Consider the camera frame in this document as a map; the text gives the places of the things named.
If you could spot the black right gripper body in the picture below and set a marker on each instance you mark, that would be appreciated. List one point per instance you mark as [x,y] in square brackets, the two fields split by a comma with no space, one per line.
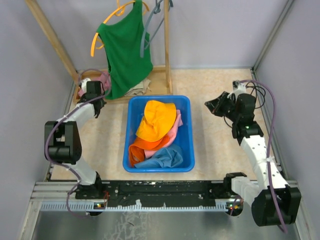
[227,107]

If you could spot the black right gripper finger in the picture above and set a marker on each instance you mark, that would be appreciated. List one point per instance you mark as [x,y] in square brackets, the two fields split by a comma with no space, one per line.
[213,102]
[212,109]

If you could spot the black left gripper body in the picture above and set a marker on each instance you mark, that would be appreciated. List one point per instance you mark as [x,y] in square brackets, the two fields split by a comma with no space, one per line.
[103,102]

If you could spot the blue plastic bin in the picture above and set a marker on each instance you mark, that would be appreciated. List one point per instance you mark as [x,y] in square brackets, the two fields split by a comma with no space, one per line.
[184,137]

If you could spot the yellow bucket hat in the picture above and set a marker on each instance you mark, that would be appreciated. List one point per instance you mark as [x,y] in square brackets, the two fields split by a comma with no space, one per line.
[157,120]

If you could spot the wooden clothes rack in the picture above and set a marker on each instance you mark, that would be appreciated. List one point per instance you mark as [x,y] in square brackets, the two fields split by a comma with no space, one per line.
[70,26]

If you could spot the black wire hat stand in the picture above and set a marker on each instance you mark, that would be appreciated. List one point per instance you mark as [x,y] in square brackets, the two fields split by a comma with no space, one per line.
[257,89]

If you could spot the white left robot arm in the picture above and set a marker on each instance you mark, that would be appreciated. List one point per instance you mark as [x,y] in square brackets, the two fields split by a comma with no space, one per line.
[62,142]

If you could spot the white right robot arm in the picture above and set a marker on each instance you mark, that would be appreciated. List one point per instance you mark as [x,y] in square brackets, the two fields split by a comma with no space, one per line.
[272,200]

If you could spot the pink cloth on rack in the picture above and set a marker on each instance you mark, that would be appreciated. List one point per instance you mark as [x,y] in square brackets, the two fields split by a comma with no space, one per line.
[104,78]

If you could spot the beige folded cloth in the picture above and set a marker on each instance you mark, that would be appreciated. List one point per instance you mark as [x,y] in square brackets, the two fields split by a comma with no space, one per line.
[140,89]

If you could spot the orange bucket hat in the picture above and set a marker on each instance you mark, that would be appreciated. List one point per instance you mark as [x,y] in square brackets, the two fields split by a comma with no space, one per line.
[136,150]

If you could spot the light blue bucket hat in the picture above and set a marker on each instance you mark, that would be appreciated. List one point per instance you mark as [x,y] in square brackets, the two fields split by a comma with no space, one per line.
[167,157]

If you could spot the green tank top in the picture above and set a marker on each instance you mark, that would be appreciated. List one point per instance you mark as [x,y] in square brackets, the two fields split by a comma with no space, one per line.
[122,43]

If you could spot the pink bucket hat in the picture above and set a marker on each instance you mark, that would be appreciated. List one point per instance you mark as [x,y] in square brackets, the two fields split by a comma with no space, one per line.
[169,138]

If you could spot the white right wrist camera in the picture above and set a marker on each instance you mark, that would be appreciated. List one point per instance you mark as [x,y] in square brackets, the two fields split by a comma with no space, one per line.
[238,88]

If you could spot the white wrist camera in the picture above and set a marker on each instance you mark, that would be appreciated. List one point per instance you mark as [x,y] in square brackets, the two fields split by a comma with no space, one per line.
[238,88]
[83,84]

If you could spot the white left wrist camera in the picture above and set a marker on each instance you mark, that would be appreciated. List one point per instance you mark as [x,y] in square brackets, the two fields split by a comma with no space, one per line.
[83,84]

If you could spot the aluminium frame rail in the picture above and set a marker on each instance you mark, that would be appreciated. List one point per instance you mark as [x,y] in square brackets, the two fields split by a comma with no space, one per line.
[55,214]

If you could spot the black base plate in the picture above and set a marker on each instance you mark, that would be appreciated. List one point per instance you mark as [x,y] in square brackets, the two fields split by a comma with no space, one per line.
[180,195]

